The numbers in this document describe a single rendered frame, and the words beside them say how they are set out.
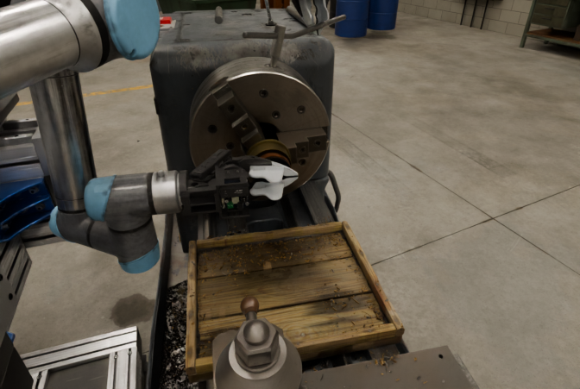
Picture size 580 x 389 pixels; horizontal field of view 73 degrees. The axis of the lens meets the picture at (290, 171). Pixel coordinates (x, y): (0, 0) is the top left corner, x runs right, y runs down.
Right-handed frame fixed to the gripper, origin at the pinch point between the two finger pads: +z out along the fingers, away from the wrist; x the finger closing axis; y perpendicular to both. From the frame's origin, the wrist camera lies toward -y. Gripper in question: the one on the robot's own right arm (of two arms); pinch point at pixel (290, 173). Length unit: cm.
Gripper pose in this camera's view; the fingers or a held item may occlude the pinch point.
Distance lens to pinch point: 73.8
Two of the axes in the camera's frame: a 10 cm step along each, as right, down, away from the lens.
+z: 9.8, -0.9, 1.6
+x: 0.0, -8.6, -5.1
